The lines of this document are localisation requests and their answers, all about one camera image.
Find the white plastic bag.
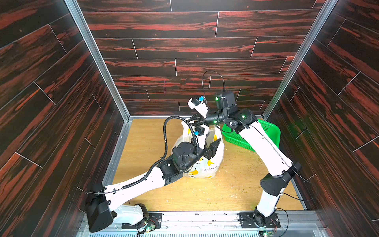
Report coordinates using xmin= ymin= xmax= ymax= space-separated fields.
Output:
xmin=171 ymin=122 xmax=225 ymax=178

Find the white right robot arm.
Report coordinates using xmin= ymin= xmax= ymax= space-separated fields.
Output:
xmin=188 ymin=91 xmax=301 ymax=227

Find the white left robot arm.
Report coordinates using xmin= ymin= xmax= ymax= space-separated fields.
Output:
xmin=85 ymin=138 xmax=222 ymax=233

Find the green plastic basket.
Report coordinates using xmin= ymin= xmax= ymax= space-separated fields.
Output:
xmin=222 ymin=120 xmax=281 ymax=152

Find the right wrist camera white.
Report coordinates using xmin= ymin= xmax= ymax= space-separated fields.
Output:
xmin=188 ymin=96 xmax=209 ymax=118

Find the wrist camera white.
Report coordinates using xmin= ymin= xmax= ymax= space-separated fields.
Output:
xmin=188 ymin=96 xmax=209 ymax=118
xmin=195 ymin=125 xmax=209 ymax=149

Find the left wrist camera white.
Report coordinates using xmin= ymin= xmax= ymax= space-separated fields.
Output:
xmin=195 ymin=125 xmax=209 ymax=149

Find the black corrugated cable hose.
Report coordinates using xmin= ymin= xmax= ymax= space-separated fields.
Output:
xmin=97 ymin=115 xmax=198 ymax=195

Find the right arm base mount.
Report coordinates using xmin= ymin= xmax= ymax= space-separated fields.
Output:
xmin=237 ymin=208 xmax=281 ymax=237

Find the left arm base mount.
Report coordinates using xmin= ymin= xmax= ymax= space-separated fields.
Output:
xmin=117 ymin=203 xmax=163 ymax=235

